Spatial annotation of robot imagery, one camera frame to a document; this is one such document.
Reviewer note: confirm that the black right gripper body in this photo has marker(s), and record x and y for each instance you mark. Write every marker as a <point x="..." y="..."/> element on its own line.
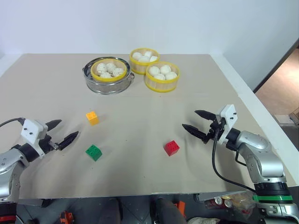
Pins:
<point x="216" y="129"/>

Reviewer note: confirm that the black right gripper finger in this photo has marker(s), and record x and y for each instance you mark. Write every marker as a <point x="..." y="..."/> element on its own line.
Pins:
<point x="194" y="130"/>
<point x="206" y="114"/>

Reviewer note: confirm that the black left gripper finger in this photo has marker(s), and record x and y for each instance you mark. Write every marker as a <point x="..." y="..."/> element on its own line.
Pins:
<point x="69" y="140"/>
<point x="54" y="123"/>

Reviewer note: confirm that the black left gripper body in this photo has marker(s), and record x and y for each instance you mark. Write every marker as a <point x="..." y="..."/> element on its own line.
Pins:
<point x="47" y="143"/>

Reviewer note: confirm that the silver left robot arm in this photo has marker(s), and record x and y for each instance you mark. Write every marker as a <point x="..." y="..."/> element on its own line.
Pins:
<point x="9" y="161"/>

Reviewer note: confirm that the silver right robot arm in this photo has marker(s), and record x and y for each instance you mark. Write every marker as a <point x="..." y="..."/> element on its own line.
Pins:
<point x="268" y="161"/>

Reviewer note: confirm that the green toy block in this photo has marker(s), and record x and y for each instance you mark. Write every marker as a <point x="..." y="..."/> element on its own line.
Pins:
<point x="94" y="152"/>

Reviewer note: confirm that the red toy block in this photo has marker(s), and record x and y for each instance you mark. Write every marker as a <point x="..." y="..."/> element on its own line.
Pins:
<point x="171" y="148"/>

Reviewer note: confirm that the yellow toy block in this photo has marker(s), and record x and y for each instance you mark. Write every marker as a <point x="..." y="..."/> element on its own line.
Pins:
<point x="92" y="119"/>

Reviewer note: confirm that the plain white bun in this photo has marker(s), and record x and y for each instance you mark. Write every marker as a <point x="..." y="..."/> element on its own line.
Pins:
<point x="137" y="56"/>
<point x="148" y="53"/>
<point x="153" y="58"/>
<point x="154" y="70"/>
<point x="165" y="69"/>
<point x="159" y="77"/>
<point x="171" y="75"/>
<point x="144" y="59"/>

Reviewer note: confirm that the yellow rimmed bamboo steamer basket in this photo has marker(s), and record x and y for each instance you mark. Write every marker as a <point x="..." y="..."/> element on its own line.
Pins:
<point x="161" y="85"/>
<point x="108" y="79"/>
<point x="135" y="67"/>

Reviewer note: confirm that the beige table cloth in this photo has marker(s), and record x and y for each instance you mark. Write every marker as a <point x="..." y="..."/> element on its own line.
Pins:
<point x="140" y="116"/>

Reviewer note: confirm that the stainless steel steamer pot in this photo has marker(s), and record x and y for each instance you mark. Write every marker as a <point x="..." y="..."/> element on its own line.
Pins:
<point x="105" y="87"/>

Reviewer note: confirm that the grey floor device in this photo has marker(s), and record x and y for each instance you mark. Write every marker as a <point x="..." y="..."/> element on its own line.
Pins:
<point x="282" y="119"/>

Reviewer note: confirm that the speckled white bun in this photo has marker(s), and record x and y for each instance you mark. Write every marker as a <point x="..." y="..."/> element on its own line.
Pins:
<point x="110" y="67"/>
<point x="105" y="75"/>
<point x="101" y="68"/>
<point x="118" y="72"/>

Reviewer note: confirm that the silver topped drink can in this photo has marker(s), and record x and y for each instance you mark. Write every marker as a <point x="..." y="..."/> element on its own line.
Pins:
<point x="227" y="203"/>
<point x="218" y="200"/>

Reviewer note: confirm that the yellow snack bag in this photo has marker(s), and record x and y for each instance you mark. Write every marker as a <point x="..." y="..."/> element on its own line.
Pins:
<point x="241" y="200"/>

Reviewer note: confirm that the orange black device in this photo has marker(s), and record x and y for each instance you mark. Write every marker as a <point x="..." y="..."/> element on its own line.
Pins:
<point x="66" y="217"/>
<point x="180" y="205"/>

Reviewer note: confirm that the brown cardboard box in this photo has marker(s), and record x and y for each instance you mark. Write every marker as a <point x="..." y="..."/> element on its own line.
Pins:
<point x="294" y="115"/>

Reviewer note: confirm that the dark rounded shape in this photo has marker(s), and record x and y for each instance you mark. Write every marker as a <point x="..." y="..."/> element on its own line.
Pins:
<point x="167" y="211"/>

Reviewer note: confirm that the white crumpled cloth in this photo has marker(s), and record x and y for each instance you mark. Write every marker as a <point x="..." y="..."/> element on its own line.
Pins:
<point x="203" y="220"/>

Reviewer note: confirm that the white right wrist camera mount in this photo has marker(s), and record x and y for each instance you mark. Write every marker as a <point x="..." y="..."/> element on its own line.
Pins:
<point x="227" y="116"/>

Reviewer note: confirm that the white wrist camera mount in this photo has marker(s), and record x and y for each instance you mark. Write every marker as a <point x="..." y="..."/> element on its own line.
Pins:
<point x="227" y="116"/>
<point x="31" y="131"/>

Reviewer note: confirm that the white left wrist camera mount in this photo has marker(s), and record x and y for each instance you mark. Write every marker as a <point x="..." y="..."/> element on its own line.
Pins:
<point x="31" y="131"/>

